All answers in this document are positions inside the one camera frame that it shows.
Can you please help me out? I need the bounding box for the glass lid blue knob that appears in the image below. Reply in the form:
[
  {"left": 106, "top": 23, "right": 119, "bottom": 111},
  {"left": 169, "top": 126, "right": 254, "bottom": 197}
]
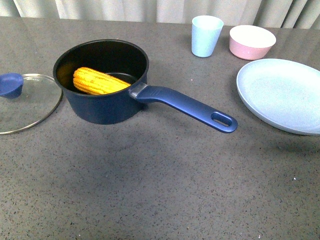
[{"left": 0, "top": 73, "right": 62, "bottom": 135}]

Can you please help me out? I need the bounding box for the yellow corn cob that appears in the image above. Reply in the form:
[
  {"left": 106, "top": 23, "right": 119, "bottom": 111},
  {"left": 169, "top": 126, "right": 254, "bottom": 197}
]
[{"left": 73, "top": 67, "right": 131, "bottom": 95}]

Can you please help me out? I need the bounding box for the pink bowl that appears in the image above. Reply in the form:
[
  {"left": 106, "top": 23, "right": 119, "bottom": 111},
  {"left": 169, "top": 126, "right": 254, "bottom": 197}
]
[{"left": 229, "top": 25, "right": 277, "bottom": 61}]

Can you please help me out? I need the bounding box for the light blue plate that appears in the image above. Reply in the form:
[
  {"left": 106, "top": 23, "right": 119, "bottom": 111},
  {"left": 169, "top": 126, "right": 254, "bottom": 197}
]
[{"left": 236, "top": 58, "right": 320, "bottom": 136}]

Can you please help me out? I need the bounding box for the light blue cup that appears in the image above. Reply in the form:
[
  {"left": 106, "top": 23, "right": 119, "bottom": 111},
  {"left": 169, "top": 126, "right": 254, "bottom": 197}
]
[{"left": 191, "top": 15, "right": 224, "bottom": 58}]

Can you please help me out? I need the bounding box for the blue saucepan with handle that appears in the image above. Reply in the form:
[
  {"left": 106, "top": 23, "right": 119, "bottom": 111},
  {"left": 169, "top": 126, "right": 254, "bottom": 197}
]
[{"left": 53, "top": 39, "right": 238, "bottom": 133}]

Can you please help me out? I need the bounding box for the white curtain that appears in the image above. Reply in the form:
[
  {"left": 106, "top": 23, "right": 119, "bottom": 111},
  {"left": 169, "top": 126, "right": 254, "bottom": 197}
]
[{"left": 0, "top": 0, "right": 320, "bottom": 30}]

